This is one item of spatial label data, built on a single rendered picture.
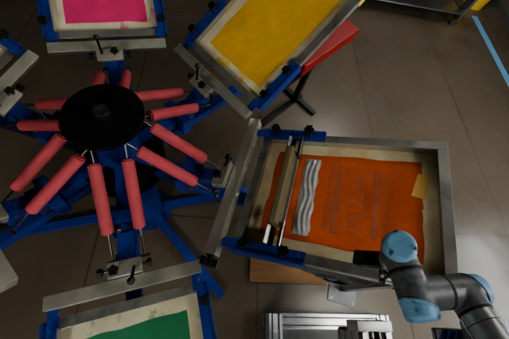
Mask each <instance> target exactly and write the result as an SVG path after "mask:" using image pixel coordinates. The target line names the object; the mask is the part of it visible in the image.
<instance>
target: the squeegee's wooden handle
mask: <svg viewBox="0 0 509 339"><path fill-rule="evenodd" d="M296 159H297V152H296V150H295V148H294V146H292V145H288V146H287V149H286V154H285V157H284V161H283V166H282V169H281V173H280V176H279V181H278V184H277V187H276V193H275V196H274V199H273V205H272V208H271V211H270V217H269V220H268V221H269V222H270V224H271V225H272V226H273V227H274V228H279V229H280V226H281V223H282V219H283V213H284V209H285V205H286V200H287V196H288V193H289V186H290V183H291V179H292V174H293V170H294V166H295V160H296Z"/></svg>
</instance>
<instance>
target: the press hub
mask: <svg viewBox="0 0 509 339"><path fill-rule="evenodd" d="M144 122H145V108H144V106H143V103H142V101H141V99H140V98H139V97H138V95H137V94H135V93H134V92H132V91H131V90H129V89H128V88H125V87H123V86H119V85H114V84H99V85H94V86H89V87H86V88H84V89H81V90H79V91H78V92H76V93H75V94H73V95H72V96H70V97H69V98H68V99H67V100H66V101H65V103H64V105H63V106H62V108H61V110H60V113H59V117H58V125H59V128H60V130H61V133H62V134H63V136H64V137H65V138H66V139H67V140H68V141H69V142H70V143H71V144H72V145H75V146H76V150H75V153H80V154H82V153H83V152H84V151H85V150H87V152H86V153H85V154H84V155H83V156H84V157H85V158H86V162H85V163H84V164H83V165H82V166H85V165H86V164H88V163H89V162H91V161H92V157H91V154H90V151H92V153H93V157H94V159H95V158H97V157H98V158H99V160H100V161H101V162H102V163H103V164H104V165H105V167H103V168H102V172H103V176H104V180H105V187H106V191H107V195H108V197H113V198H116V188H115V171H114V169H121V168H122V163H121V161H122V160H123V159H125V158H126V153H125V149H124V145H125V144H126V143H128V144H130V145H132V146H133V147H135V148H137V149H139V148H140V147H142V146H144V147H146V148H147V149H149V150H151V151H153V152H155V153H156V154H158V155H160V156H162V157H163V158H165V159H166V154H165V150H164V143H163V140H162V139H161V138H159V137H157V136H156V135H154V136H152V137H151V138H150V139H148V140H146V141H145V142H143V143H141V141H140V138H139V134H138V133H139V132H141V131H142V130H143V129H145V128H147V127H149V126H148V125H147V124H145V123H144ZM146 122H147V121H146ZM147 123H148V122H147ZM149 124H150V123H149ZM150 125H151V124H150ZM126 149H127V153H128V158H130V157H131V158H133V159H134V160H135V165H136V173H137V177H138V182H139V190H140V194H141V199H142V207H143V210H144V211H145V213H146V217H147V224H145V227H144V228H142V229H143V230H152V229H156V228H158V227H159V226H158V225H157V223H156V222H155V221H154V219H156V218H157V217H158V216H159V215H161V216H162V217H163V218H164V220H165V221H167V220H168V218H169V216H170V212H171V209H169V210H163V204H162V202H163V201H169V198H168V197H167V196H166V195H165V194H164V193H162V192H160V191H158V189H157V186H156V183H157V182H158V180H159V179H160V177H159V176H154V174H155V172H156V171H157V170H158V169H157V168H155V167H153V166H149V165H146V164H144V163H139V162H137V160H138V159H139V158H138V157H137V156H136V152H137V150H135V149H133V148H131V147H130V146H128V145H126ZM82 166H81V167H82ZM81 167H80V168H81Z"/></svg>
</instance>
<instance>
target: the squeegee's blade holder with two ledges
mask: <svg viewBox="0 0 509 339"><path fill-rule="evenodd" d="M298 162H299V159H296V160H295V166H294V170H293V174H292V179H291V183H290V186H289V193H288V196H287V200H286V205H285V209H284V213H283V219H282V221H286V217H287V213H288V210H289V203H290V200H291V196H292V189H293V186H294V182H295V176H296V173H297V169H298Z"/></svg>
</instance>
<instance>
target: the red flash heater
mask: <svg viewBox="0 0 509 339"><path fill-rule="evenodd" d="M358 31H359V28H357V27H356V26H355V25H354V24H353V23H351V22H350V21H348V18H347V19H346V20H345V21H344V22H343V23H342V24H341V25H340V26H339V27H338V28H337V30H336V31H335V32H334V33H333V34H332V35H331V36H330V37H329V38H328V39H327V40H326V41H325V42H324V43H323V44H322V45H321V46H320V47H319V48H318V49H317V50H316V51H315V52H314V53H313V55H312V56H311V57H310V58H309V59H308V60H307V61H306V62H305V63H304V64H303V65H302V66H301V72H300V73H299V75H300V76H302V75H304V74H305V73H306V72H308V71H309V70H311V69H312V68H314V67H315V66H317V65H318V64H319V63H320V62H322V61H324V60H325V59H327V58H328V57H329V56H330V55H332V54H333V53H335V52H336V51H338V50H339V49H340V48H342V47H343V46H345V45H346V44H348V43H349V42H350V41H351V40H353V39H354V38H355V36H356V35H357V33H358Z"/></svg>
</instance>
